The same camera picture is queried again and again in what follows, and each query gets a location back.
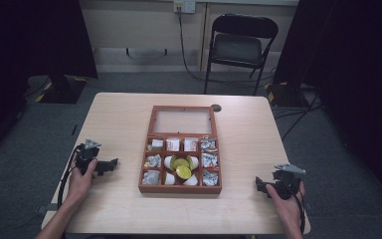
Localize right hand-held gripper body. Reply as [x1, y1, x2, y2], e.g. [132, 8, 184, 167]
[272, 163, 307, 201]

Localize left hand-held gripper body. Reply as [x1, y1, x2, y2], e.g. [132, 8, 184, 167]
[75, 138, 102, 175]

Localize person's left hand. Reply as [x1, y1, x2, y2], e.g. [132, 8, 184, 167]
[67, 158, 98, 200]

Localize person's right hand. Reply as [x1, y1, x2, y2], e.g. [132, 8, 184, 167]
[266, 180, 306, 231]

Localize silver packet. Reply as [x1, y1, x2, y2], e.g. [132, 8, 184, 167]
[147, 138, 165, 151]
[141, 169, 161, 186]
[144, 153, 163, 169]

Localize blue white packet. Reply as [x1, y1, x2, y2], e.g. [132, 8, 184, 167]
[201, 152, 220, 169]
[202, 169, 220, 186]
[200, 138, 219, 153]

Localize black stand base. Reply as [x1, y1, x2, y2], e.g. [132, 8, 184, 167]
[39, 75, 89, 105]
[264, 81, 313, 109]

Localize pile of green-lidded white cups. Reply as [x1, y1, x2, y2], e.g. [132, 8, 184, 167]
[163, 154, 200, 187]

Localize wooden compartment box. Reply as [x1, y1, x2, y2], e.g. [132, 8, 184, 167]
[137, 105, 223, 195]

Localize dark curtain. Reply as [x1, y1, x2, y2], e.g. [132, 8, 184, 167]
[0, 0, 99, 167]
[273, 0, 382, 202]

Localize black folding chair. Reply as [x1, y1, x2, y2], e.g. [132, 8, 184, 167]
[203, 13, 280, 97]

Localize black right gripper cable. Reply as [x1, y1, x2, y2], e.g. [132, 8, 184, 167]
[290, 184, 308, 234]

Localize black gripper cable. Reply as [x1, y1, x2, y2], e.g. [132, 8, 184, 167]
[290, 184, 308, 234]
[57, 144, 82, 210]

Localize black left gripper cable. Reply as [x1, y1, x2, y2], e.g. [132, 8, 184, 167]
[57, 144, 82, 210]

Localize black floor cables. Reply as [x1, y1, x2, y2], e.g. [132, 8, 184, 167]
[273, 98, 326, 141]

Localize grey table bracket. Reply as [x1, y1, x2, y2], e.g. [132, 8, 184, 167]
[35, 203, 60, 214]

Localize white wall socket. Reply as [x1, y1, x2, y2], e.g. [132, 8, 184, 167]
[173, 0, 197, 15]

